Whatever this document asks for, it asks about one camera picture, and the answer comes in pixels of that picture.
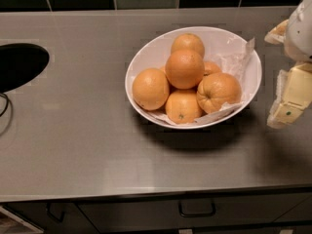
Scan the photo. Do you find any white paper liner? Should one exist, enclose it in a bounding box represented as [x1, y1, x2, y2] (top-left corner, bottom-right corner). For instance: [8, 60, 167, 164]
[149, 40, 254, 129]

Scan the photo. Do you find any small hidden orange right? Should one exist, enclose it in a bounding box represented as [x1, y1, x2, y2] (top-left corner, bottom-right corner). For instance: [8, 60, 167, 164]
[204, 61, 221, 76]

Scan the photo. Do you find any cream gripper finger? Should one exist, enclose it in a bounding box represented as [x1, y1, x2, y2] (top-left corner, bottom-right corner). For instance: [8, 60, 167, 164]
[267, 62, 312, 129]
[264, 19, 289, 45]

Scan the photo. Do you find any black round object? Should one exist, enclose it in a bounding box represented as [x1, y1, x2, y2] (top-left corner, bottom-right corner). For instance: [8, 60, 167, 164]
[0, 43, 50, 93]

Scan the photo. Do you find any left drawer with handle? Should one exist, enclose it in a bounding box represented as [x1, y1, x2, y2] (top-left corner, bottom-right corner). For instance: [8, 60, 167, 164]
[4, 202, 98, 234]

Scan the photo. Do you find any black cable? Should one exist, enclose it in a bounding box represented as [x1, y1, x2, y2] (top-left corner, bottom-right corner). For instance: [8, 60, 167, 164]
[0, 92, 11, 118]

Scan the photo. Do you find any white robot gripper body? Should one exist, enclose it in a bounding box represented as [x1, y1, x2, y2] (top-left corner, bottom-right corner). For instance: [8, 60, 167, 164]
[284, 0, 312, 62]

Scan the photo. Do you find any drawer with handle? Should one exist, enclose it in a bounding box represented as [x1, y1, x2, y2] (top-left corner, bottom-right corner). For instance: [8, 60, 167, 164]
[4, 202, 98, 234]
[79, 193, 308, 233]

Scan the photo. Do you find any centre drawer with handle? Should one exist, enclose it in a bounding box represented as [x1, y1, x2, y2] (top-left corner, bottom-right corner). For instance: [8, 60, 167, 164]
[79, 193, 308, 233]

